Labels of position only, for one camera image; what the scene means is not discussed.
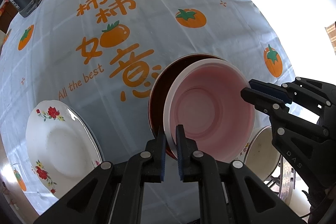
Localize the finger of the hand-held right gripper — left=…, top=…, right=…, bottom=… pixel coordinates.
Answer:
left=240, top=87, right=329, bottom=139
left=249, top=76, right=336, bottom=108

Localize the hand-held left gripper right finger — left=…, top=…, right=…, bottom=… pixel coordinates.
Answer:
left=175, top=124, right=308, bottom=224

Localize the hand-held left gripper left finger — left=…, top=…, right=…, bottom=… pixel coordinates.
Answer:
left=33, top=126, right=167, bottom=224

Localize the white plastic bowl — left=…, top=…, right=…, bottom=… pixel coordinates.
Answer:
left=163, top=58, right=256, bottom=164

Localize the red bowl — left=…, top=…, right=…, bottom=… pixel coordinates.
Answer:
left=147, top=54, right=229, bottom=161

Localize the white plate with red flowers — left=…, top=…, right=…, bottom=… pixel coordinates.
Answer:
left=25, top=99, right=103, bottom=199

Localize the white enamel bowl with flowers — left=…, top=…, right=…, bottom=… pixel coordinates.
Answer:
left=243, top=125, right=283, bottom=183

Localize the persimmon print tablecloth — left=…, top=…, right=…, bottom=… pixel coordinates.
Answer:
left=0, top=0, right=297, bottom=216

